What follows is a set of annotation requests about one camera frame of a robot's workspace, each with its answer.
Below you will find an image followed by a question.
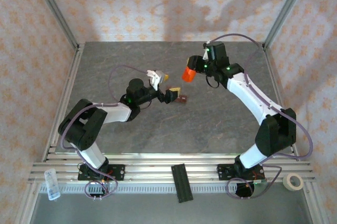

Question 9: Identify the orange pill bottle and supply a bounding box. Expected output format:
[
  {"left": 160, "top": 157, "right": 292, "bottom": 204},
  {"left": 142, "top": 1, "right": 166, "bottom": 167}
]
[{"left": 181, "top": 70, "right": 196, "bottom": 84}]

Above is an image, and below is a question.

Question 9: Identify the patterned cloth backdrop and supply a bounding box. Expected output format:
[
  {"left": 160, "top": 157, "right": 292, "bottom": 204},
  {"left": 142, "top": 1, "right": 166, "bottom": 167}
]
[{"left": 0, "top": 0, "right": 337, "bottom": 224}]

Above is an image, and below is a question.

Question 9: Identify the clear plastic bottle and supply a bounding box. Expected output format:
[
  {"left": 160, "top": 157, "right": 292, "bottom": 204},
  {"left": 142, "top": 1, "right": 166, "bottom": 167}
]
[{"left": 44, "top": 168, "right": 61, "bottom": 201}]

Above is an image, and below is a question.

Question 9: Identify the white tape roll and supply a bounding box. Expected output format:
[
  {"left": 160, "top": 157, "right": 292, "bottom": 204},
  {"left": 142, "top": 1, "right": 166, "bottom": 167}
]
[{"left": 283, "top": 172, "right": 304, "bottom": 191}]

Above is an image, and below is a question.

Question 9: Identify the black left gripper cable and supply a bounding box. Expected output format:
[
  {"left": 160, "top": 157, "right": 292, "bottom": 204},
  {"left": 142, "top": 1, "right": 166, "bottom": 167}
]
[{"left": 139, "top": 100, "right": 153, "bottom": 111}]

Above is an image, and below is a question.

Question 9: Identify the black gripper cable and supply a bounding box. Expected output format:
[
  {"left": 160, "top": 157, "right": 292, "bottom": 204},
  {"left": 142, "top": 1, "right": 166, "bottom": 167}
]
[
  {"left": 139, "top": 100, "right": 153, "bottom": 111},
  {"left": 205, "top": 76, "right": 221, "bottom": 89}
]

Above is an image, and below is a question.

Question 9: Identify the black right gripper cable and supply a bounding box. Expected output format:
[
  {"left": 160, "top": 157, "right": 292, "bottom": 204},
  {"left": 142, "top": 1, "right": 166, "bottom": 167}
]
[{"left": 205, "top": 76, "right": 221, "bottom": 89}]

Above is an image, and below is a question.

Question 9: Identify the aluminium table side rail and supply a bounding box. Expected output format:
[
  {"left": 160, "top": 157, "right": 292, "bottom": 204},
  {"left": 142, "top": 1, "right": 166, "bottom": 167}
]
[
  {"left": 262, "top": 42, "right": 301, "bottom": 161},
  {"left": 42, "top": 42, "right": 85, "bottom": 161}
]

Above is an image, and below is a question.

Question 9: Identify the aluminium mounting rail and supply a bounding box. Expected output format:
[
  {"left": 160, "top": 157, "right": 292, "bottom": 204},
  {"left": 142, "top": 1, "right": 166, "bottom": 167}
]
[{"left": 27, "top": 152, "right": 316, "bottom": 185}]

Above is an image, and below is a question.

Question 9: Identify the aluminium frame post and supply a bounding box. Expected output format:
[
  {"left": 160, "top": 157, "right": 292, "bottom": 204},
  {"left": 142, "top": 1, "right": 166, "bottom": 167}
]
[
  {"left": 28, "top": 0, "right": 81, "bottom": 51},
  {"left": 263, "top": 0, "right": 314, "bottom": 49}
]

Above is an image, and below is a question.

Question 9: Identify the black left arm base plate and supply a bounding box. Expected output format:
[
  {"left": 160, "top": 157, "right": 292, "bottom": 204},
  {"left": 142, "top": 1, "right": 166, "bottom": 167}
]
[{"left": 78, "top": 164, "right": 126, "bottom": 181}]

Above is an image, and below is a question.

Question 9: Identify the black rail piece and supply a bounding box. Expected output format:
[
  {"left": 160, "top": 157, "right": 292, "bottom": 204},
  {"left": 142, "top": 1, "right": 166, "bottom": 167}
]
[{"left": 171, "top": 164, "right": 194, "bottom": 203}]

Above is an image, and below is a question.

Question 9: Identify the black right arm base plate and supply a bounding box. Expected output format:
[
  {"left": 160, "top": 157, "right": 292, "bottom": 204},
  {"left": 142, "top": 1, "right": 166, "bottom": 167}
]
[{"left": 217, "top": 163, "right": 265, "bottom": 181}]

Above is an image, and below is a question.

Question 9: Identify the grey slotted cable duct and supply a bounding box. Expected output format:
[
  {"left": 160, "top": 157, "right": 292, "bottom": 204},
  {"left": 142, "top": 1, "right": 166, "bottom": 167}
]
[{"left": 38, "top": 183, "right": 309, "bottom": 195}]

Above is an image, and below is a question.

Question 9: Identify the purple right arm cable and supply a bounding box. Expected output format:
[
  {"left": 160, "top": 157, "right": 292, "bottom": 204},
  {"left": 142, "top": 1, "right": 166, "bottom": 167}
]
[{"left": 207, "top": 33, "right": 314, "bottom": 201}]

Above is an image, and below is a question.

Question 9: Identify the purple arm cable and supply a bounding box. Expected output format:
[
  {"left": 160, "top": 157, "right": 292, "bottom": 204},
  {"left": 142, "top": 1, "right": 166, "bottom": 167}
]
[
  {"left": 60, "top": 65, "right": 152, "bottom": 201},
  {"left": 207, "top": 33, "right": 314, "bottom": 201}
]

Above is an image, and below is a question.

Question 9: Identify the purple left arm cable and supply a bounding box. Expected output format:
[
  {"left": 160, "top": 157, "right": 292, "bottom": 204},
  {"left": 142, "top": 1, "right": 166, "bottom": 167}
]
[{"left": 60, "top": 65, "right": 152, "bottom": 201}]

